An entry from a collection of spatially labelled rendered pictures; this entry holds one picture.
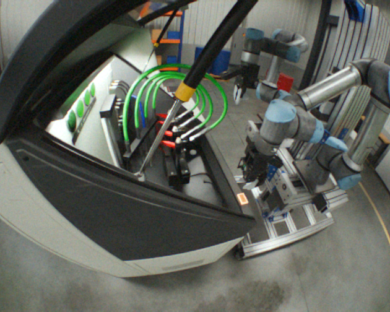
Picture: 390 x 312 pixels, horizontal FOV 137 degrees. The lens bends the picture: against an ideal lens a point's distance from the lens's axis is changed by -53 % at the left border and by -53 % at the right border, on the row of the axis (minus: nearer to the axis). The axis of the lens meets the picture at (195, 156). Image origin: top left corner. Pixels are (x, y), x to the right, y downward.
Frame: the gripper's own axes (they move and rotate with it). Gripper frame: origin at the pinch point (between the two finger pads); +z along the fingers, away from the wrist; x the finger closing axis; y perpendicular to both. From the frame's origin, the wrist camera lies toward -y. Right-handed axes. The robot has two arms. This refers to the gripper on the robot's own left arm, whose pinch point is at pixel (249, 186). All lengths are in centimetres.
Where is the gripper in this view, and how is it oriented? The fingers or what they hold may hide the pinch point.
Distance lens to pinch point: 65.6
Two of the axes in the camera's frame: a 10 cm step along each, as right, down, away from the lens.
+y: -9.6, 1.1, -2.5
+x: 2.6, 6.8, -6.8
